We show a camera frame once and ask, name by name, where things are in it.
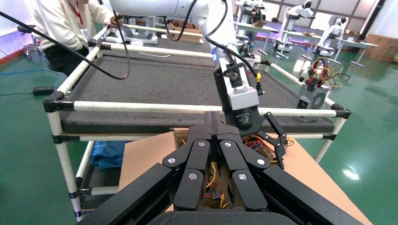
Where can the bystander hand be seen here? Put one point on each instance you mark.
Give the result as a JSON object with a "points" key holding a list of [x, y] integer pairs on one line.
{"points": [[116, 22]]}

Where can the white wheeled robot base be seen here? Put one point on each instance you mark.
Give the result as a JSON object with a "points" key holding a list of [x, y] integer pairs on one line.
{"points": [[136, 38]]}

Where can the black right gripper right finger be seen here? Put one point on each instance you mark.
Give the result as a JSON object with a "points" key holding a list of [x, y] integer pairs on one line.
{"points": [[245, 189]]}

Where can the blue cloth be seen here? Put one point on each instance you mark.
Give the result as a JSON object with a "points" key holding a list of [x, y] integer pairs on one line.
{"points": [[107, 155]]}

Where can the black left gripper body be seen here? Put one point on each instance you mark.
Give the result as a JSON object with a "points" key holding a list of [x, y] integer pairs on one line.
{"points": [[245, 121]]}

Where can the black stool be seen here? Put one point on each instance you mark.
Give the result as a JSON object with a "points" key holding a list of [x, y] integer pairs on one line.
{"points": [[26, 29]]}

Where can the stacked cardboard cartons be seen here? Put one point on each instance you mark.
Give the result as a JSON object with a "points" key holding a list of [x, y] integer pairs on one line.
{"points": [[382, 46]]}

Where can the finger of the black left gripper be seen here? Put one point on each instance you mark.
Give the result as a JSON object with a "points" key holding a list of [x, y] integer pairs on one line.
{"points": [[281, 149]]}

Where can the person in white sweater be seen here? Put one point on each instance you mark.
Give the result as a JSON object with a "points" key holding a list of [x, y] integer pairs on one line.
{"points": [[59, 21]]}

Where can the brown cardboard divider box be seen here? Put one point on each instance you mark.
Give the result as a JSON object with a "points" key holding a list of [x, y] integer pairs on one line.
{"points": [[146, 155]]}

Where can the long white workshop table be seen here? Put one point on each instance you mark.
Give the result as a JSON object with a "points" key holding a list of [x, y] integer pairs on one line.
{"points": [[357, 43]]}

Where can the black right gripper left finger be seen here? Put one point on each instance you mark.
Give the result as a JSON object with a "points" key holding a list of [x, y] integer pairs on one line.
{"points": [[189, 189]]}

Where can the white humanoid robot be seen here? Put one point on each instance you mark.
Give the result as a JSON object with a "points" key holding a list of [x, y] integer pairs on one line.
{"points": [[248, 9], [334, 31], [298, 12]]}

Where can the white pipe frame cart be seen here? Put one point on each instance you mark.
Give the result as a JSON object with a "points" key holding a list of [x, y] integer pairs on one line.
{"points": [[140, 107]]}

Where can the white id badge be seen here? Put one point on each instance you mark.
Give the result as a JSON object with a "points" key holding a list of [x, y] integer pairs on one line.
{"points": [[86, 34]]}

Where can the black power adapter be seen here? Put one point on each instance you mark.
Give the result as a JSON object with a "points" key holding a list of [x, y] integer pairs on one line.
{"points": [[44, 90]]}

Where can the black pillar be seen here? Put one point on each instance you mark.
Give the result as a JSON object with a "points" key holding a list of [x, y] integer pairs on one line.
{"points": [[373, 14]]}

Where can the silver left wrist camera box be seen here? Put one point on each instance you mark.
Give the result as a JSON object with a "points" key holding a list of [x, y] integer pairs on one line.
{"points": [[245, 97]]}

